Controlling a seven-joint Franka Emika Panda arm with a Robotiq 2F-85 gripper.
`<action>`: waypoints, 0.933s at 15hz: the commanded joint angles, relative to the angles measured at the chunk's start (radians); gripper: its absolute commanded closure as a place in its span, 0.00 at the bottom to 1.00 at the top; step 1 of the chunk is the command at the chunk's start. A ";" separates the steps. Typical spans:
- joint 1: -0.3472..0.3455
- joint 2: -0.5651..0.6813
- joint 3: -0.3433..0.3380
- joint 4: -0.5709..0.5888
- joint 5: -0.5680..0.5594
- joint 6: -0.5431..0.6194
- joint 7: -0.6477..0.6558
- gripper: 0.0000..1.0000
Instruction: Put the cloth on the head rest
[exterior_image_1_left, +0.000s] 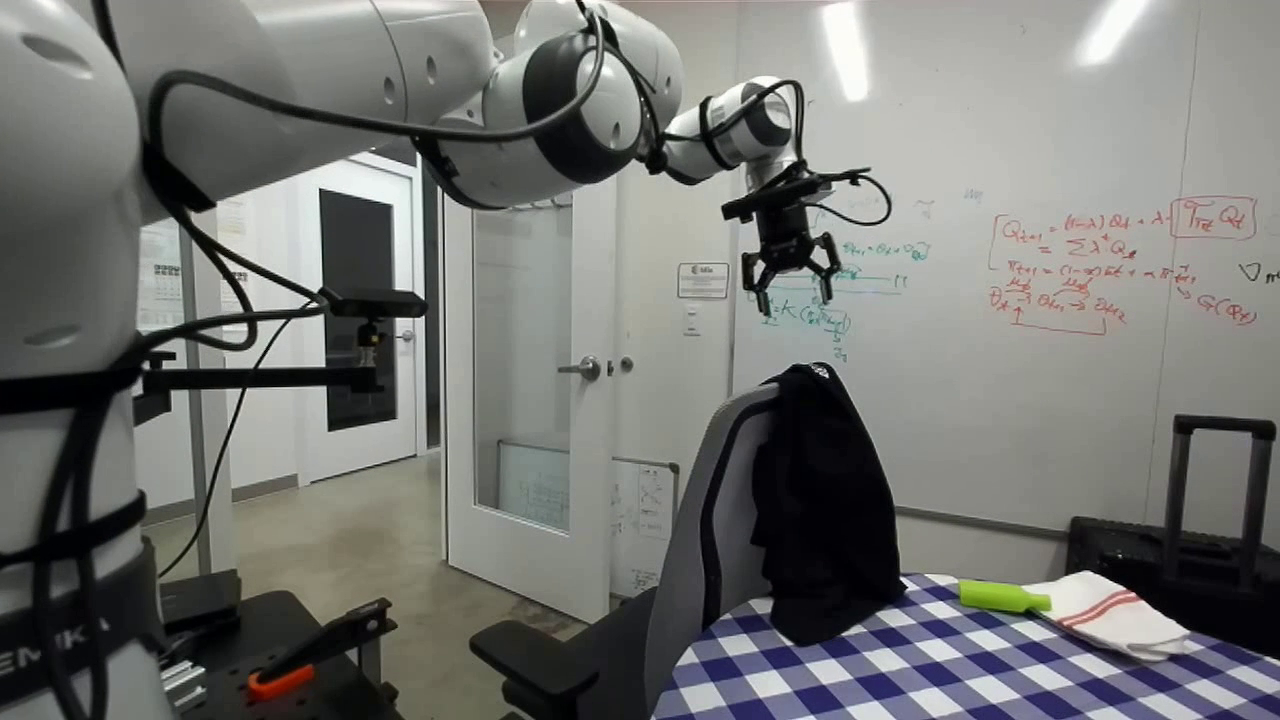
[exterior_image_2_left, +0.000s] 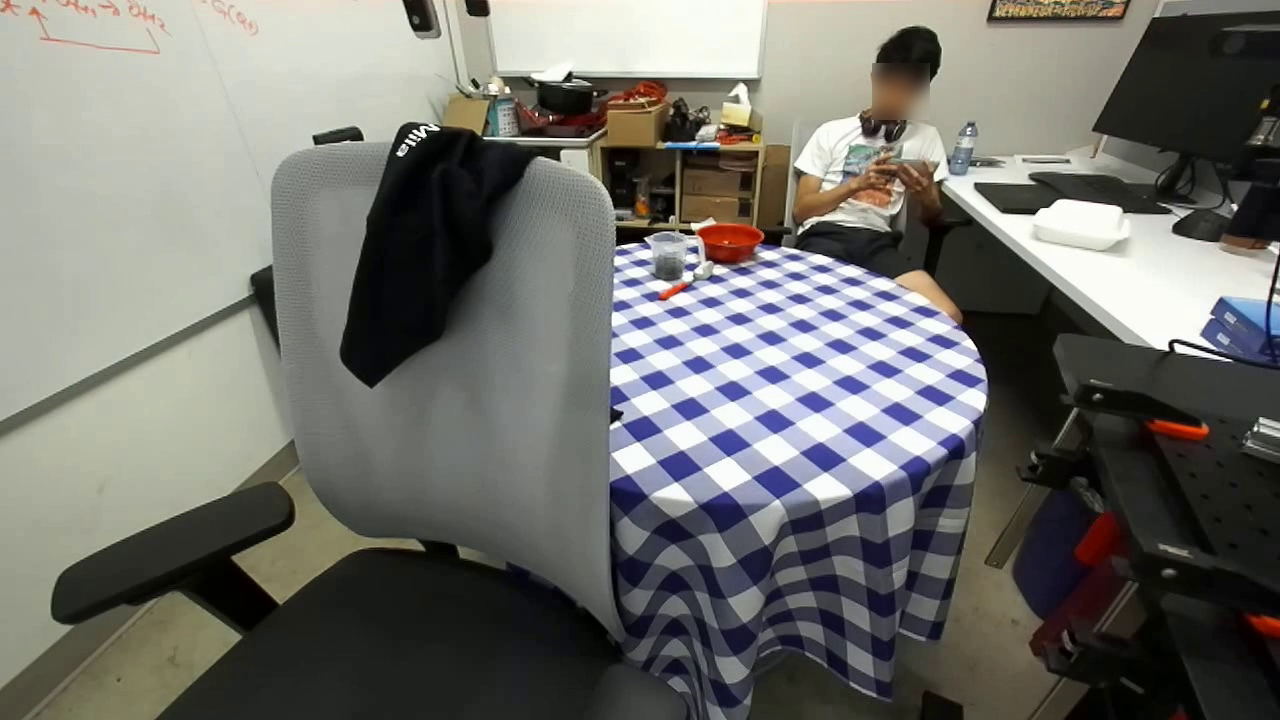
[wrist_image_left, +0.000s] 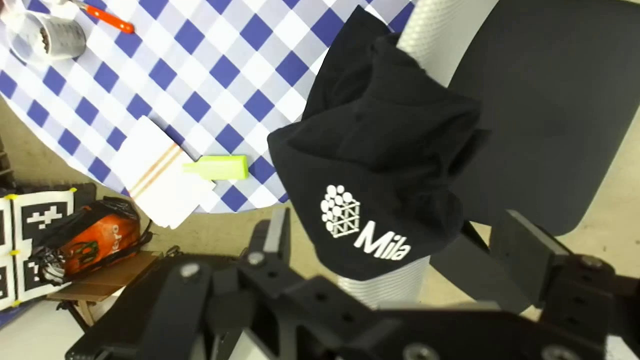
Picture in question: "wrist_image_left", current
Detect blue white checkered tablecloth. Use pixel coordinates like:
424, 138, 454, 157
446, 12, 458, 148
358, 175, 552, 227
0, 0, 420, 215

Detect black cloth with white logo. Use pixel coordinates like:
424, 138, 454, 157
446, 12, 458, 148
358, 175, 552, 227
267, 3, 492, 282

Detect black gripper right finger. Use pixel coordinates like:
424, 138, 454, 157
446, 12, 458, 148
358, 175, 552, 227
488, 208, 570, 323

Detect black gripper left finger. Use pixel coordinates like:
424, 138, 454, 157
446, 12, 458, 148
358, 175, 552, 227
260, 205, 295, 266

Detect orange black bag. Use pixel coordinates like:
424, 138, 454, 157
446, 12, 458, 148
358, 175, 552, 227
29, 197, 146, 286

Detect spoon with orange handle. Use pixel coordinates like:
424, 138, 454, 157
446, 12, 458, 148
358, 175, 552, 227
71, 0, 139, 37

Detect black white fiducial marker board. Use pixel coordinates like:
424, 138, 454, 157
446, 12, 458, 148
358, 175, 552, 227
0, 187, 81, 312

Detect grey mesh office chair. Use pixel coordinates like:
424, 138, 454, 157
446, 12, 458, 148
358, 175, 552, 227
331, 0, 640, 309

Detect white towel with red stripes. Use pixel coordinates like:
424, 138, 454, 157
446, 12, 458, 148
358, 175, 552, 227
109, 113, 220, 231

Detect clear plastic measuring cup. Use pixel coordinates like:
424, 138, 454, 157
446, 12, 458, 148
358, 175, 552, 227
2, 3, 91, 65

